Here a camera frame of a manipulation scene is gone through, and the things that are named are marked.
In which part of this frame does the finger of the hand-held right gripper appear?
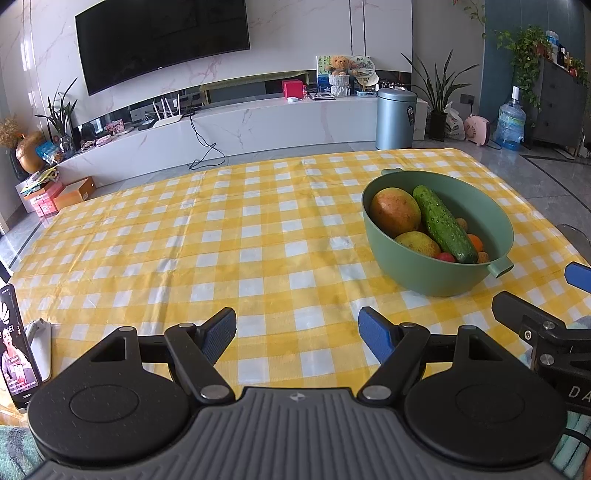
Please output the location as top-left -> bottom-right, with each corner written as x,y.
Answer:
564,261 -> 591,294
493,291 -> 568,344

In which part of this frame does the brown teddy bear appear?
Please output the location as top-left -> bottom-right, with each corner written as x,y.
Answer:
327,55 -> 354,77

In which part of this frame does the gold round vase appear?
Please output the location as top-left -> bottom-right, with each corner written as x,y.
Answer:
15,134 -> 47,175

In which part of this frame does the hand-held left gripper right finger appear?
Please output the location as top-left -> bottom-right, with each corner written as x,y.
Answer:
358,307 -> 506,403

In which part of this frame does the leafy green potted plant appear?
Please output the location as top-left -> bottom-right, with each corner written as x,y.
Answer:
495,25 -> 552,112

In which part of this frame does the grey translucent chair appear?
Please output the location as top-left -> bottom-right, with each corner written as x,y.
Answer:
556,224 -> 591,252

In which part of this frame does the white plastic bag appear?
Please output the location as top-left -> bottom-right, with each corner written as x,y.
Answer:
443,102 -> 466,141

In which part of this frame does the blue-grey trash bin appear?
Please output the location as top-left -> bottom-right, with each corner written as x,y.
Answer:
375,89 -> 417,151

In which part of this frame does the orange cardboard box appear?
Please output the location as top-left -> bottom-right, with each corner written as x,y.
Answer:
52,175 -> 97,210

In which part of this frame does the potted snake plant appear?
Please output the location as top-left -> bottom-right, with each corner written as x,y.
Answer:
401,50 -> 481,141

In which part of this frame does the long-leaf plant in glass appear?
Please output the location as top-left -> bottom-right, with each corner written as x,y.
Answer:
36,78 -> 79,158

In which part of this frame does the green cucumber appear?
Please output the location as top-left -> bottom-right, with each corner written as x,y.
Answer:
412,185 -> 479,264

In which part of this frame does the white marble television cabinet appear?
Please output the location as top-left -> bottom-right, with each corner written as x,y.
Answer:
55,95 -> 430,185

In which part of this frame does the black wall television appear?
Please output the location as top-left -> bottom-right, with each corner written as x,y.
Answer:
75,0 -> 252,97

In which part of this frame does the black power cable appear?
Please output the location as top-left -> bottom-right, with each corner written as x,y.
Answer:
187,113 -> 227,171

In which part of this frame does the white router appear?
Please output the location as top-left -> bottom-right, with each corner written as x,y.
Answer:
151,95 -> 185,132

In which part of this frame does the dried flower bunch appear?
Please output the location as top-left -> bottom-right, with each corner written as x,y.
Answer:
0,115 -> 21,148

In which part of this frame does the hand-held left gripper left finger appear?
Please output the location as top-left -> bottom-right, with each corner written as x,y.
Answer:
92,308 -> 237,404

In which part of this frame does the yellow-green mango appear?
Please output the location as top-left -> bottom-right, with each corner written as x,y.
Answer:
369,187 -> 422,239
394,232 -> 441,259

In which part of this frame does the white phone stand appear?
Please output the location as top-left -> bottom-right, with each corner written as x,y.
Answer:
25,318 -> 54,383

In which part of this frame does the green colander bowl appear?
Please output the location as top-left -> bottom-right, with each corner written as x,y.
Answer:
361,167 -> 515,297

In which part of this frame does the pink fan heater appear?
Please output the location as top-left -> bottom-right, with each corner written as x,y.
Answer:
464,114 -> 491,147

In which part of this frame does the black smartphone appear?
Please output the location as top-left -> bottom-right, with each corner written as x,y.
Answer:
0,284 -> 43,411

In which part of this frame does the dark grey drawer cabinet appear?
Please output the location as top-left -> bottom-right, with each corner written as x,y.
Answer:
531,58 -> 591,160

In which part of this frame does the blue water bottle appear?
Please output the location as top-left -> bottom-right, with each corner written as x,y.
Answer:
498,85 -> 527,151

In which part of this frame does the illustrated picture board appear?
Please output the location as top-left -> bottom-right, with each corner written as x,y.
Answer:
316,54 -> 382,95

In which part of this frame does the stack of pink boxes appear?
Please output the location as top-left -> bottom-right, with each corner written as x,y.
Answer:
23,182 -> 65,217

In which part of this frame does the yellow checkered tablecloth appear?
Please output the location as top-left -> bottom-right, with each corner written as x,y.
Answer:
0,148 -> 591,416

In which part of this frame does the teal striped cloth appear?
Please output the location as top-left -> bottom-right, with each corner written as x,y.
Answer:
0,351 -> 591,480

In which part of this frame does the hanging vine plant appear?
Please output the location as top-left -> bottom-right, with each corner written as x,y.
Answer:
455,0 -> 488,38

